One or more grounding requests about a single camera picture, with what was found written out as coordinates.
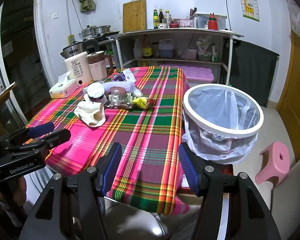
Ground white paper cup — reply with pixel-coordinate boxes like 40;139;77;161
74;101;106;128

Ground white yogurt cup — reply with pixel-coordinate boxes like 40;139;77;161
87;82;105;102

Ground yellow snack wrapper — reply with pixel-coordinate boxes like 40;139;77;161
132;96;155;109

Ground purple milk carton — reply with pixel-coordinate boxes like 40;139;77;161
110;69;136;83

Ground white trash bin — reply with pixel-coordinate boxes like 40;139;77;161
182;83;265;165

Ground translucent trash bag liner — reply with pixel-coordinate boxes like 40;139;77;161
181;87;261;162

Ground person left hand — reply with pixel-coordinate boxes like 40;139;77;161
0;177;27;206

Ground plaid tablecloth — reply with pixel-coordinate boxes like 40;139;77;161
29;66;189;215

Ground white tissue box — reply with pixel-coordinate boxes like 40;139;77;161
49;72;78;99

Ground cream water dispenser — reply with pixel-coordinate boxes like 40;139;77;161
64;51;93;86

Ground pink brown kettle jug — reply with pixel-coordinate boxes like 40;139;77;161
87;51;114;81

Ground pink plastic stool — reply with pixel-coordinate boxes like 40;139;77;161
255;141;290;187

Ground pink lidded storage box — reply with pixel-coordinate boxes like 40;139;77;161
161;64;215;85

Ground steel rice cooker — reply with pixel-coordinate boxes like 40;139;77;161
60;39;100;59

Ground steel steamer pots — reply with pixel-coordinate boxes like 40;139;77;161
79;25;111;40

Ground black cloth cover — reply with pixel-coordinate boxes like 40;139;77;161
229;39;279;107

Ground wooden door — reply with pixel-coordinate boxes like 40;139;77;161
276;0;300;160

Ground metal shelf unit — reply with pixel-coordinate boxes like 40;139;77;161
108;28;243;85

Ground wooden cutting board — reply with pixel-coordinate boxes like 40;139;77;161
122;0;147;33

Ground red thermos bottle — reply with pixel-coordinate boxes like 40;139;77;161
207;13;218;30

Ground clear plastic container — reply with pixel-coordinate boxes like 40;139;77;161
194;12;227;30

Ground green glass bottle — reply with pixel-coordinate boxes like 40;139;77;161
153;9;160;29

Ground clear oil bottle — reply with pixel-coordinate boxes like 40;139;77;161
164;10;171;28

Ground dark sauce bottle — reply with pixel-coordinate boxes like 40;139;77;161
159;9;165;23

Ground hanging plastic bags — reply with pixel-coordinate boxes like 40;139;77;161
287;0;300;37

